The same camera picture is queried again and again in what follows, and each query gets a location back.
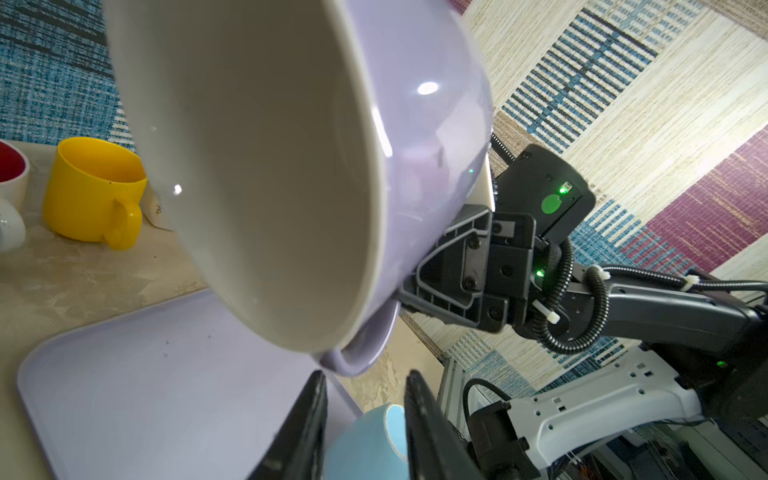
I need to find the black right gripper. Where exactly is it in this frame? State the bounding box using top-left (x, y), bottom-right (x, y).
top-left (398, 204), bottom-right (536, 333)

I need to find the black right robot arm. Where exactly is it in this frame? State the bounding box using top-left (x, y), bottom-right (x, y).
top-left (397, 139), bottom-right (767, 479)

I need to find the white mug dark rim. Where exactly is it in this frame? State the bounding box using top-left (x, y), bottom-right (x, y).
top-left (1, 141), bottom-right (31, 253)

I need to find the purple mug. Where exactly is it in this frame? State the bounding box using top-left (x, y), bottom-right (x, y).
top-left (102, 1), bottom-right (493, 377)

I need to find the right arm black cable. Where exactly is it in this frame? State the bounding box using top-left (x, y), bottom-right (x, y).
top-left (461, 131), bottom-right (768, 433)

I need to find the light blue mug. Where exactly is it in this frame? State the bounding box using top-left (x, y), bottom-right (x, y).
top-left (324, 404), bottom-right (409, 479)

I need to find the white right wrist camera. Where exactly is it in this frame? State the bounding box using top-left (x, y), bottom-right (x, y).
top-left (465, 156), bottom-right (496, 212)

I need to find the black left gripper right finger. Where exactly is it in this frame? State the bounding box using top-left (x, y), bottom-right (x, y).
top-left (404, 370), bottom-right (482, 480)

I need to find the white tall mug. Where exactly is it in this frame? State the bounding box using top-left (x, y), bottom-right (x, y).
top-left (140, 185), bottom-right (172, 231)

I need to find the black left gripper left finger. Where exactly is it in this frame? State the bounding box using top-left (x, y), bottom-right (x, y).
top-left (247, 370), bottom-right (328, 480)

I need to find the lavender plastic tray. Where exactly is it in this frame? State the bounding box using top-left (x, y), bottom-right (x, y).
top-left (16, 287), bottom-right (364, 480)

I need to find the yellow mug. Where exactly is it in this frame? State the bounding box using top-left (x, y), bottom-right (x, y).
top-left (43, 137), bottom-right (148, 250)

